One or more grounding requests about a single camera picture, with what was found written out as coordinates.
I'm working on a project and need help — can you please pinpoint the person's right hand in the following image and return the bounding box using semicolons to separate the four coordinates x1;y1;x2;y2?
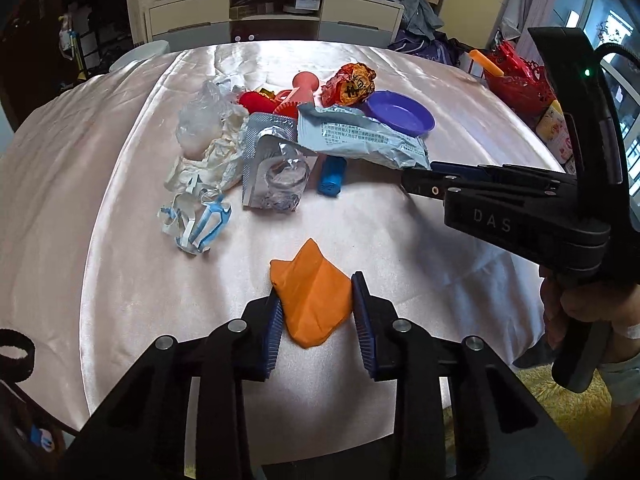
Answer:
539;266;639;362

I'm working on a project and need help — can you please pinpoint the blue plastic plate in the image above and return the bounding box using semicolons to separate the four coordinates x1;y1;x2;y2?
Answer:
361;90;436;138

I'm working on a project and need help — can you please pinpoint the silver blister pack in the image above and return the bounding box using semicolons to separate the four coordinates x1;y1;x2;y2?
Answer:
241;112;318;212

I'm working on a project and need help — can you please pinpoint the yellow fluffy rug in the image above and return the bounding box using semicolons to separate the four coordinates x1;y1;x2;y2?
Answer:
440;364;611;477

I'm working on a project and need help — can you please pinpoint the red round ornament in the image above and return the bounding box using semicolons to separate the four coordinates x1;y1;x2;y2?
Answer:
238;91;279;114

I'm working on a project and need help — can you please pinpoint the blue white mask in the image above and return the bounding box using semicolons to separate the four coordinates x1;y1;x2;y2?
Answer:
157;188;232;256

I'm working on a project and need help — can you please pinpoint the grey draped clothing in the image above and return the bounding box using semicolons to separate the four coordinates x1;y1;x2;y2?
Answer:
388;0;457;66

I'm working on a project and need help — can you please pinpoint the grey foil snack bag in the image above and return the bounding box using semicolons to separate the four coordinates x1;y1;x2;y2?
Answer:
297;103;431;170

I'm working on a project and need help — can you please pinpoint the blue-capped small bottle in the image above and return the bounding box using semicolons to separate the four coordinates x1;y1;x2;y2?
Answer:
317;156;347;197

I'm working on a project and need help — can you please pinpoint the pink satin tablecloth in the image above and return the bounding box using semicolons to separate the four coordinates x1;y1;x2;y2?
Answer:
1;41;556;428

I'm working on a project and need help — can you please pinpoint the crumpled orange snack wrapper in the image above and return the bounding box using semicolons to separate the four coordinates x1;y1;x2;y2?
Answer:
320;63;376;107

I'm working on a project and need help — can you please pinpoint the yellow-capped white bottle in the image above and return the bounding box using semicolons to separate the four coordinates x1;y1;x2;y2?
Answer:
535;100;573;164

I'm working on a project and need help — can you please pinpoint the white round stool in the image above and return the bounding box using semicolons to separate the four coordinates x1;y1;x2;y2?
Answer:
108;40;170;73

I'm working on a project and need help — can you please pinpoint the orange stick handle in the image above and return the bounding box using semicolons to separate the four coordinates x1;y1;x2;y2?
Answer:
469;49;504;77

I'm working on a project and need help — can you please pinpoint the pink plastic cone horn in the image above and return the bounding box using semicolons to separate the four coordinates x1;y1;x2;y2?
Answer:
273;72;320;120

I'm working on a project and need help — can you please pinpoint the orange paper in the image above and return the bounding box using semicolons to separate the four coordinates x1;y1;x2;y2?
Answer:
270;238;352;349

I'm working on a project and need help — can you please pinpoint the clear crumpled plastic bag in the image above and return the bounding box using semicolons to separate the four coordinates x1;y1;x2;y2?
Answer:
176;78;247;160

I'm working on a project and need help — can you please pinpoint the beige tv cabinet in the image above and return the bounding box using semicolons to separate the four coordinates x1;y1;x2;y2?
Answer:
142;0;404;51

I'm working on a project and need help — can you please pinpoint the red plastic basket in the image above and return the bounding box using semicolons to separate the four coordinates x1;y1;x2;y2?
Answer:
484;41;555;119

